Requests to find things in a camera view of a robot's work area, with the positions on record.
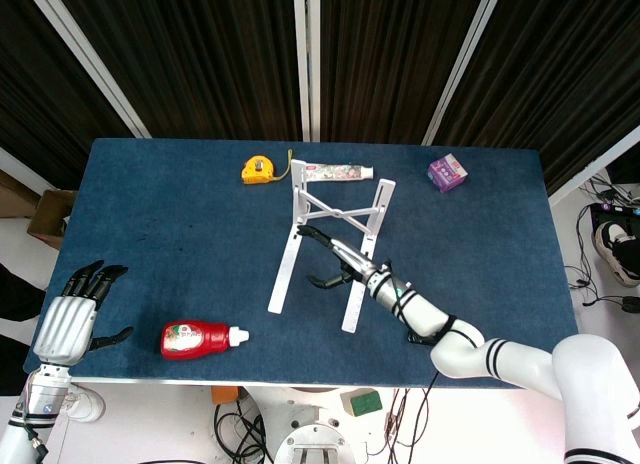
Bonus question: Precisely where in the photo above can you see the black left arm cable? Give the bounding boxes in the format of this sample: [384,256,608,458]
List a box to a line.
[22,423,50,459]

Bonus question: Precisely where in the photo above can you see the thin red wires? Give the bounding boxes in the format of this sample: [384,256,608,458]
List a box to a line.
[364,387,432,456]

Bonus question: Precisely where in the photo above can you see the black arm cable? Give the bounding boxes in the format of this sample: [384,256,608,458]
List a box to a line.
[382,258,484,464]
[22,423,50,459]

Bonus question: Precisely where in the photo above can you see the black pleated curtain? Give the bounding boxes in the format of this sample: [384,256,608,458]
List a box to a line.
[0,0,136,185]
[49,0,304,143]
[433,0,640,195]
[318,0,489,146]

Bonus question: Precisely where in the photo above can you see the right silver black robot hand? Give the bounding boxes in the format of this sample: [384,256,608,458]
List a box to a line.
[295,225,392,291]

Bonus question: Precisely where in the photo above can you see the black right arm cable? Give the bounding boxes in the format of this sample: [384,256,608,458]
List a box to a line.
[382,258,484,464]

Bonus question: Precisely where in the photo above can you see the green sponge block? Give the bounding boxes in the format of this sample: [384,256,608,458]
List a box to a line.
[340,389,384,418]

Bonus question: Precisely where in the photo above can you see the blue table cloth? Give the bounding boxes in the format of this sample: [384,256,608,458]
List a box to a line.
[22,137,591,388]

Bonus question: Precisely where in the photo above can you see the brown cardboard box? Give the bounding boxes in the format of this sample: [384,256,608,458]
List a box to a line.
[27,188,77,250]

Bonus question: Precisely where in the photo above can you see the black and white sneaker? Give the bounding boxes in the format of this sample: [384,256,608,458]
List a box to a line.
[593,221,640,288]

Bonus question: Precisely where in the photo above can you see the black trouser leg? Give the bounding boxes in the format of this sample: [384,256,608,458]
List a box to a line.
[0,262,49,396]

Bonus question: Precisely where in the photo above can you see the red ketchup bottle white cap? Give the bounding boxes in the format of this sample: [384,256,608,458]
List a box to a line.
[159,319,250,361]

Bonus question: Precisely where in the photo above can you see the purple small carton box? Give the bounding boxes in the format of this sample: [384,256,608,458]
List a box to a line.
[427,152,470,194]

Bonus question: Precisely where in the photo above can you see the yellow tape measure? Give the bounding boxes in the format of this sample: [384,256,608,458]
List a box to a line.
[240,148,294,187]

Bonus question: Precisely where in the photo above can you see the white frame post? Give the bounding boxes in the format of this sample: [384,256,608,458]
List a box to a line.
[292,0,322,143]
[22,0,152,139]
[422,0,506,146]

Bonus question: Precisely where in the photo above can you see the orange small block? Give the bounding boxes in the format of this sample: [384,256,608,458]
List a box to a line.
[210,385,241,405]

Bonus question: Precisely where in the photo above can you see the black floor cable tangle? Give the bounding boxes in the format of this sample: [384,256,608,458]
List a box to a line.
[213,402,275,464]

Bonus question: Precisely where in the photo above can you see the white frame rail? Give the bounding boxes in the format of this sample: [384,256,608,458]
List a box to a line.
[547,125,640,201]
[0,146,57,196]

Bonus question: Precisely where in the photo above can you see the white folding laptop stand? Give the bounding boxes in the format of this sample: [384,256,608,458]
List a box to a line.
[267,158,396,334]

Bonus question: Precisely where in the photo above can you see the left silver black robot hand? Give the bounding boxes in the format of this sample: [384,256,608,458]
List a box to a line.
[32,260,135,369]

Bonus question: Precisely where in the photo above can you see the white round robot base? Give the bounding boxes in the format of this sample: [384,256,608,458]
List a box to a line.
[239,386,401,464]

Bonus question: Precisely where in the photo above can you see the black cables beside sneaker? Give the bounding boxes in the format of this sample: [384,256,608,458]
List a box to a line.
[564,176,640,311]

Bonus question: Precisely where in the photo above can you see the white toothpaste tube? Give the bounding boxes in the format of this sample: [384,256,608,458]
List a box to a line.
[304,162,375,184]

